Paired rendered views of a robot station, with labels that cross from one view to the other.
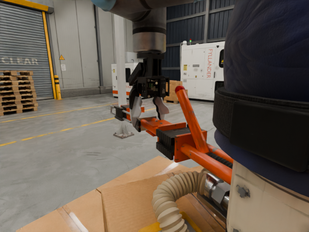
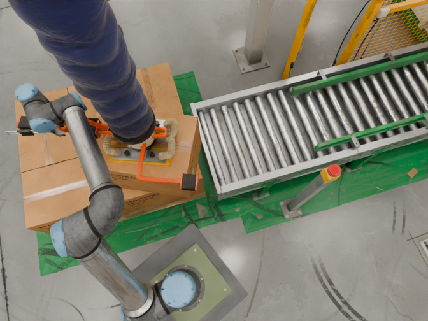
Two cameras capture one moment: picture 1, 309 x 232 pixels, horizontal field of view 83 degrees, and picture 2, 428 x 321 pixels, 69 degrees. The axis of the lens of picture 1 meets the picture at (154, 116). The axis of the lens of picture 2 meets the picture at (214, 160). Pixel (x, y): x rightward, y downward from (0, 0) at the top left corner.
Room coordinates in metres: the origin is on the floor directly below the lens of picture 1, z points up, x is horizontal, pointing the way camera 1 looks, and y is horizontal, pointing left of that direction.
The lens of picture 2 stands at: (-0.56, 0.20, 2.58)
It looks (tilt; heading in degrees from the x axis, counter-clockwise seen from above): 70 degrees down; 303
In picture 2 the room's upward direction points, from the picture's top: 2 degrees counter-clockwise
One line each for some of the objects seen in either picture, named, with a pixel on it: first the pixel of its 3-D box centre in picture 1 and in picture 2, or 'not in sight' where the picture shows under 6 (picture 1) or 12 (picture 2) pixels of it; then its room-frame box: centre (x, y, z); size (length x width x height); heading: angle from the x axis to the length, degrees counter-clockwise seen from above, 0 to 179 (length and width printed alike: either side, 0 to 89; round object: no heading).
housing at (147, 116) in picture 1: (144, 120); not in sight; (0.57, 0.04, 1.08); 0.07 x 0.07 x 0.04; 27
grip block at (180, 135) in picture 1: (180, 140); (92, 128); (0.38, -0.06, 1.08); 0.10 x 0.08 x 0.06; 117
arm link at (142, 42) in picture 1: (150, 45); not in sight; (0.51, 0.01, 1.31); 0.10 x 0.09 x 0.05; 117
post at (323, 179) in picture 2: not in sight; (306, 193); (-0.82, -0.54, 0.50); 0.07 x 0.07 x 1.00; 48
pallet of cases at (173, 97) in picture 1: (171, 91); not in sight; (7.71, -0.74, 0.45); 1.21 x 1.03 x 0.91; 50
